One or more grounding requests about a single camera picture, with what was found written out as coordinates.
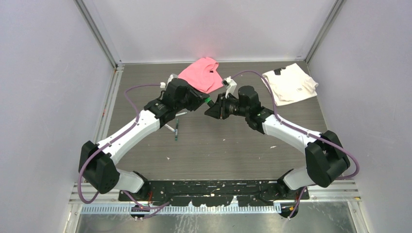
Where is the black green highlighter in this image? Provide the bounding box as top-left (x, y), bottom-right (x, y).
top-left (207, 100), bottom-right (215, 108)

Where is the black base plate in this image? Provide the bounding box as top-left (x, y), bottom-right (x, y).
top-left (119, 180), bottom-right (309, 207)

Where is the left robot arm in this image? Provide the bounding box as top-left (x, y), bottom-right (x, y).
top-left (79, 78), bottom-right (210, 200)

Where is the pink cloth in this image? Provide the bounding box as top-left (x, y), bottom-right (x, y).
top-left (178, 57), bottom-right (223, 94)

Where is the white marker pen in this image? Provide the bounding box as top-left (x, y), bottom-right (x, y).
top-left (175, 112), bottom-right (188, 117)

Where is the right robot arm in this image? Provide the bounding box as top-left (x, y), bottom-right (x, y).
top-left (205, 86), bottom-right (350, 199)

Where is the green gel pen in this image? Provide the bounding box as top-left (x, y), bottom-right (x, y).
top-left (174, 119), bottom-right (179, 141)

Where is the white blue marker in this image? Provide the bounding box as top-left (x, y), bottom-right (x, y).
top-left (165, 124), bottom-right (177, 133)

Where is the white cloth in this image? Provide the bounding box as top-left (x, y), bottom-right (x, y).
top-left (262, 63), bottom-right (318, 106)

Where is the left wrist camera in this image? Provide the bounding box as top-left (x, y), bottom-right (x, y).
top-left (160, 73), bottom-right (178, 89)

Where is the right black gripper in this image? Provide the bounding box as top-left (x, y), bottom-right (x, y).
top-left (205, 92), bottom-right (249, 119)

